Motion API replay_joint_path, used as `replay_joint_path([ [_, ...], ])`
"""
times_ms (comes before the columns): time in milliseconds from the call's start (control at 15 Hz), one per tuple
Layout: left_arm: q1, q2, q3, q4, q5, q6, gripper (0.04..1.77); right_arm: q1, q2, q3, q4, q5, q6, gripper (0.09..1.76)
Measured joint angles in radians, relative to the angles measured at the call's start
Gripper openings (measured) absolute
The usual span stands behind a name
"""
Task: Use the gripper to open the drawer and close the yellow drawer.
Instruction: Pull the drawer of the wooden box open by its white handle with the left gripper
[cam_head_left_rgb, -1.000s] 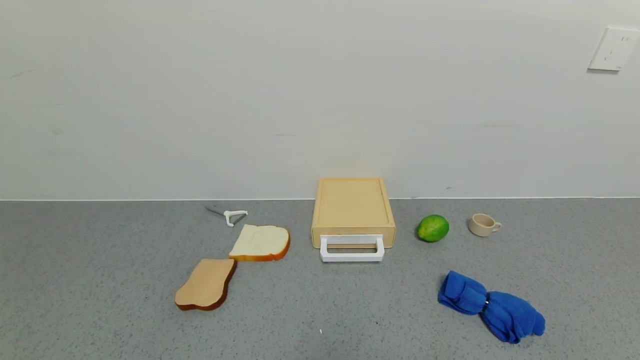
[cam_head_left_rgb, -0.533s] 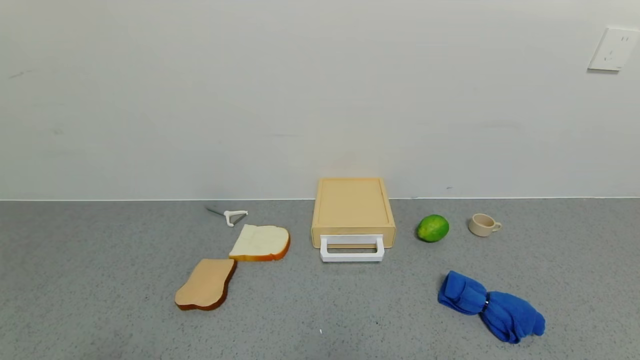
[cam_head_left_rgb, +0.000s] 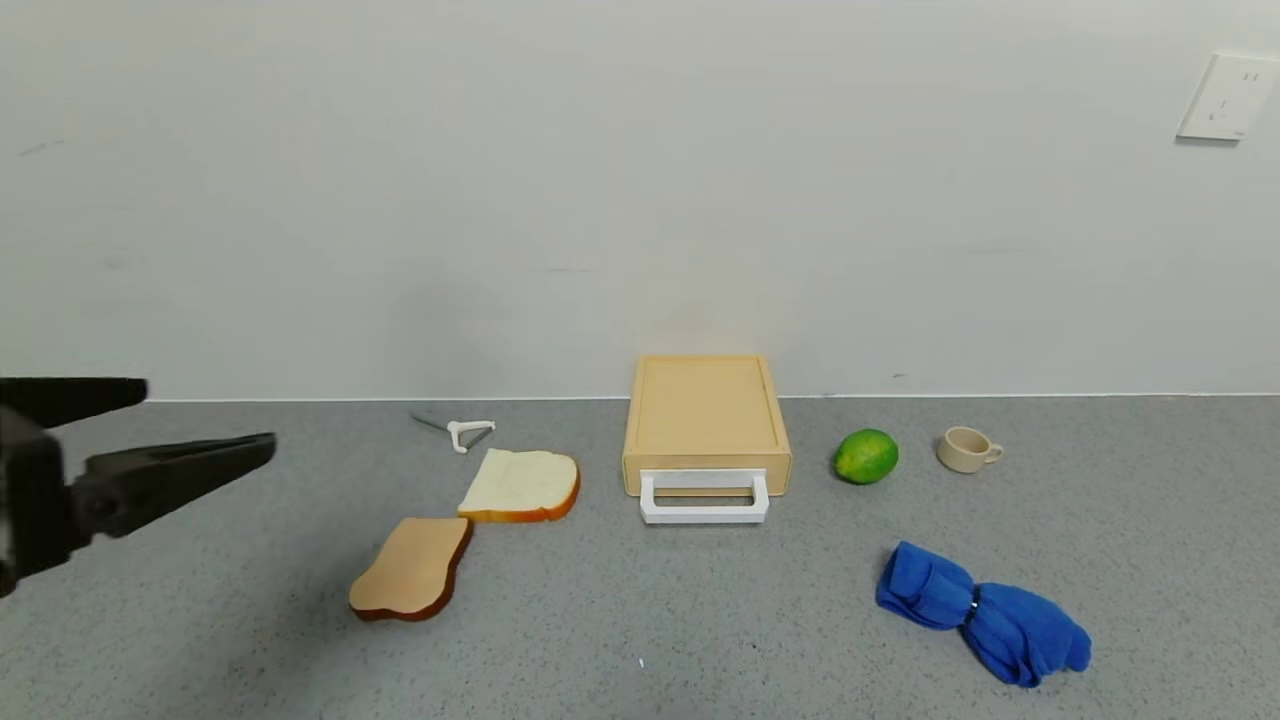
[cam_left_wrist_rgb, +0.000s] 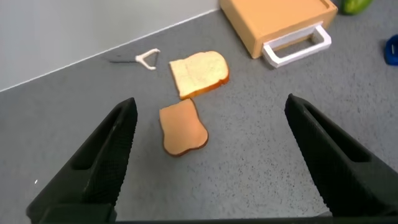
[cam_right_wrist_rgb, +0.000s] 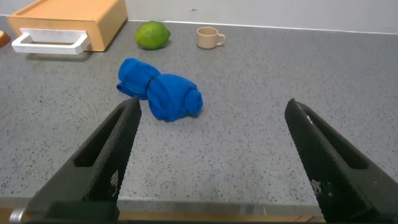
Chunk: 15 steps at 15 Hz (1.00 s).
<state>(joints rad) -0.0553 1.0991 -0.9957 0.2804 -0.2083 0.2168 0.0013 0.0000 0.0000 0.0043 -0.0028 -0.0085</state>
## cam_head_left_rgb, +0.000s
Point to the beige cup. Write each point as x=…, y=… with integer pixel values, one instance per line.
x=963, y=450

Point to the blue rolled cloth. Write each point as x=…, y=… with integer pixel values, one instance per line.
x=1010, y=625

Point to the brown toast slice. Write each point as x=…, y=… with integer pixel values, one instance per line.
x=410, y=570

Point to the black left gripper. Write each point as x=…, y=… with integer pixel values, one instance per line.
x=30, y=495

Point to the white bread slice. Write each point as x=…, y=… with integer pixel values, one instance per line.
x=520, y=485

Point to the white wall outlet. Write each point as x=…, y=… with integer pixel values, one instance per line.
x=1228, y=97

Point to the green lime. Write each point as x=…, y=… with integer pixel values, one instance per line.
x=866, y=456

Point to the white peeler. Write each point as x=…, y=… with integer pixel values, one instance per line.
x=462, y=432

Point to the yellow drawer cabinet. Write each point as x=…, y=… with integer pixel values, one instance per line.
x=705, y=410

